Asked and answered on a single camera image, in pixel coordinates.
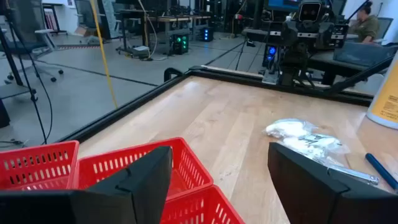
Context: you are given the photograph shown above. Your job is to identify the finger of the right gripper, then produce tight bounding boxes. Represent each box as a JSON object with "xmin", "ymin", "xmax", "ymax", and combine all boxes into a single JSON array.
[
  {"xmin": 280, "ymin": 20, "xmax": 301, "ymax": 48},
  {"xmin": 315, "ymin": 21, "xmax": 336, "ymax": 50}
]

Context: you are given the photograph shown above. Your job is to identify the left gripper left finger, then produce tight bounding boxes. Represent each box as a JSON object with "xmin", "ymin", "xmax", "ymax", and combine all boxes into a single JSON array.
[{"xmin": 0, "ymin": 146, "xmax": 174, "ymax": 224}]

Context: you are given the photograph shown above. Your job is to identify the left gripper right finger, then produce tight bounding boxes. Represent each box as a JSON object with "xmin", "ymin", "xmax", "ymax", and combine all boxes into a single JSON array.
[{"xmin": 267, "ymin": 142, "xmax": 398, "ymax": 224}]

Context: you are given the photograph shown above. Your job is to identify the chrome nail clipper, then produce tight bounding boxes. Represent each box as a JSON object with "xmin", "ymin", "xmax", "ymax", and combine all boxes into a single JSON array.
[{"xmin": 326, "ymin": 166, "xmax": 380, "ymax": 187}]

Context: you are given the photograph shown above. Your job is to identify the white vanity pack bag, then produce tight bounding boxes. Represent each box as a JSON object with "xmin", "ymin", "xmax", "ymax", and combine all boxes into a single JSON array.
[
  {"xmin": 263, "ymin": 118, "xmax": 315, "ymax": 140},
  {"xmin": 297, "ymin": 133, "xmax": 351, "ymax": 156},
  {"xmin": 277, "ymin": 138, "xmax": 345, "ymax": 167}
]

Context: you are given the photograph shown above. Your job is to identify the dark office desk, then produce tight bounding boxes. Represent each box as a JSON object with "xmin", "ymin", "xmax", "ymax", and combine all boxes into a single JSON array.
[{"xmin": 306, "ymin": 40, "xmax": 398, "ymax": 86}]

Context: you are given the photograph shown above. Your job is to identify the computer tower blue lights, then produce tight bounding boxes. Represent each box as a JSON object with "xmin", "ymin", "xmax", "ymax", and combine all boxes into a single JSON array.
[
  {"xmin": 201, "ymin": 27, "xmax": 215, "ymax": 43},
  {"xmin": 263, "ymin": 44, "xmax": 278, "ymax": 68}
]

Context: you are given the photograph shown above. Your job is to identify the monitor with blue screen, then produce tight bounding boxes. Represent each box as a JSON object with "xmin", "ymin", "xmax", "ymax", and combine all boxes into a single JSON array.
[{"xmin": 267, "ymin": 0, "xmax": 301, "ymax": 13}]

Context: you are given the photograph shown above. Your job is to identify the person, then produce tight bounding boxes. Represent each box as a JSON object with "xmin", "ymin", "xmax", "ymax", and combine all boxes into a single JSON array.
[{"xmin": 350, "ymin": 1, "xmax": 381, "ymax": 44}]

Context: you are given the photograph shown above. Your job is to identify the clear plastic packets in tray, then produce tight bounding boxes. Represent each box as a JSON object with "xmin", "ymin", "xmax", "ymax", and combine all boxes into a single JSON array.
[{"xmin": 0, "ymin": 140, "xmax": 80, "ymax": 191}]

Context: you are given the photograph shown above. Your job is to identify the yellow canister white lid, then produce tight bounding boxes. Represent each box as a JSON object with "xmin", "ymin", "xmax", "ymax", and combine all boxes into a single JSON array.
[{"xmin": 366, "ymin": 51, "xmax": 398, "ymax": 131}]

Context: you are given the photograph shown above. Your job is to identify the red plastic mesh basket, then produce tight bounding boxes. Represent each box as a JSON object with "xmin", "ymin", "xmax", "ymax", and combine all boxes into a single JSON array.
[
  {"xmin": 160, "ymin": 185, "xmax": 246, "ymax": 224},
  {"xmin": 76, "ymin": 137, "xmax": 215, "ymax": 202}
]

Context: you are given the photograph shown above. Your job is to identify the computer tower green lights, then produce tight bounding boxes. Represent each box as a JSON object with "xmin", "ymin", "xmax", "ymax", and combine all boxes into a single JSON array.
[{"xmin": 172, "ymin": 33, "xmax": 190, "ymax": 56}]

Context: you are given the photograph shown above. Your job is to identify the wooden top office desk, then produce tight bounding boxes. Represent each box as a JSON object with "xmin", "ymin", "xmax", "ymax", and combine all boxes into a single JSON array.
[{"xmin": 146, "ymin": 14, "xmax": 212, "ymax": 41}]

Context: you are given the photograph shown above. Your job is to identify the black tripod stand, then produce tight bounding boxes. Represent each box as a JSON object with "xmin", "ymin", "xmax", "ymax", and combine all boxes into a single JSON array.
[{"xmin": 0, "ymin": 0, "xmax": 40, "ymax": 103}]

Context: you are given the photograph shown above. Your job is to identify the grey office chair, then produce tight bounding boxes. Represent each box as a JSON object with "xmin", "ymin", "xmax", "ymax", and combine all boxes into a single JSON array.
[{"xmin": 0, "ymin": 0, "xmax": 65, "ymax": 84}]

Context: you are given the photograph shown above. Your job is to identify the yellow hanging cable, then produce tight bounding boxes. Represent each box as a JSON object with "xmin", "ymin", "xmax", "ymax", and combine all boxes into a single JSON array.
[{"xmin": 89, "ymin": 0, "xmax": 119, "ymax": 110}]

